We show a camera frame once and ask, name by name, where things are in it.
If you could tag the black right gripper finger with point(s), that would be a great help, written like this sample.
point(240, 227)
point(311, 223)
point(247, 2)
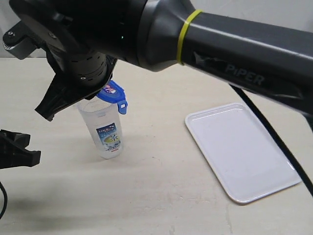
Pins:
point(53, 101)
point(74, 94)

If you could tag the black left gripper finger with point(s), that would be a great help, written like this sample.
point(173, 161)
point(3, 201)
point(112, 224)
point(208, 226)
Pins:
point(16, 157)
point(13, 140)

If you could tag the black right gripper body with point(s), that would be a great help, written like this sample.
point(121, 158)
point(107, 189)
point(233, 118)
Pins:
point(79, 75)

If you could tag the blue snap-lock lid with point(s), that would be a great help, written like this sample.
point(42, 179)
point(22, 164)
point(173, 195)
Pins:
point(114, 94)

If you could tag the clear plastic tall container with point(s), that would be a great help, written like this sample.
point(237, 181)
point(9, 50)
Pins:
point(103, 122)

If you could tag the white rectangular tray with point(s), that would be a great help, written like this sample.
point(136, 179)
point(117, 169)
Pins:
point(245, 159)

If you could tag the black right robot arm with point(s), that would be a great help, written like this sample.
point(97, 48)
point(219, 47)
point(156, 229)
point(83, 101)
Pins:
point(83, 40)

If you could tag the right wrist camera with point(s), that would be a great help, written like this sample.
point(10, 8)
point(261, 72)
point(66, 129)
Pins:
point(20, 41)

